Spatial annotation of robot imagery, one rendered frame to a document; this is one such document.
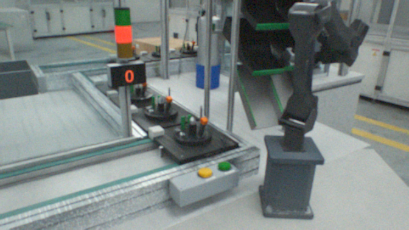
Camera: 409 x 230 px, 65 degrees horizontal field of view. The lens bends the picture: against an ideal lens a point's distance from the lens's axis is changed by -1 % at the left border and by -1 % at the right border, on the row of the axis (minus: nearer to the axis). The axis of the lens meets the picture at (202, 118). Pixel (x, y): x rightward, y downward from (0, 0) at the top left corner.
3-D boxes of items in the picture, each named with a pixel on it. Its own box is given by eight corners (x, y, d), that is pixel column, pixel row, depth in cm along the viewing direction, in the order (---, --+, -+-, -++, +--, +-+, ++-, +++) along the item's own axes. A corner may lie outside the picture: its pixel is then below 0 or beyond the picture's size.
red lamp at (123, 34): (134, 42, 104) (133, 26, 102) (119, 43, 101) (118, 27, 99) (128, 39, 108) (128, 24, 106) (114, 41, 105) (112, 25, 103)
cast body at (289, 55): (297, 69, 125) (304, 54, 120) (287, 70, 123) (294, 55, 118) (286, 55, 130) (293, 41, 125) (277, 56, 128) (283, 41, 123)
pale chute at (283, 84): (306, 118, 134) (312, 113, 130) (279, 122, 129) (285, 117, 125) (283, 59, 143) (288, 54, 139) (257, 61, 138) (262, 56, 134)
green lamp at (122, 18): (133, 26, 102) (132, 10, 100) (118, 27, 99) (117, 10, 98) (128, 24, 106) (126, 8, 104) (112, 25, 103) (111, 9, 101)
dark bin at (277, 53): (310, 69, 127) (318, 54, 122) (282, 72, 122) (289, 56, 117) (276, 30, 144) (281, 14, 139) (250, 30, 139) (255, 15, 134)
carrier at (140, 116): (200, 123, 136) (201, 94, 131) (146, 135, 123) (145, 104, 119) (173, 105, 154) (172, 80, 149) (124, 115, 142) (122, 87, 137)
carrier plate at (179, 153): (238, 148, 116) (239, 142, 115) (179, 165, 104) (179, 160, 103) (202, 124, 134) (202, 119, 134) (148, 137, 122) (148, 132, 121)
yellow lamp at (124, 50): (135, 57, 106) (134, 42, 104) (120, 59, 103) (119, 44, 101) (129, 55, 110) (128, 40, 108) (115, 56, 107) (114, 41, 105)
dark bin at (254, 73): (282, 74, 120) (290, 58, 114) (251, 76, 115) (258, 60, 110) (249, 31, 137) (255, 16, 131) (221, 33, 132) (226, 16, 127)
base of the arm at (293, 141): (306, 152, 91) (310, 132, 88) (283, 151, 91) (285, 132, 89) (300, 141, 97) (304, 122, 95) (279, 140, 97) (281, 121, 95)
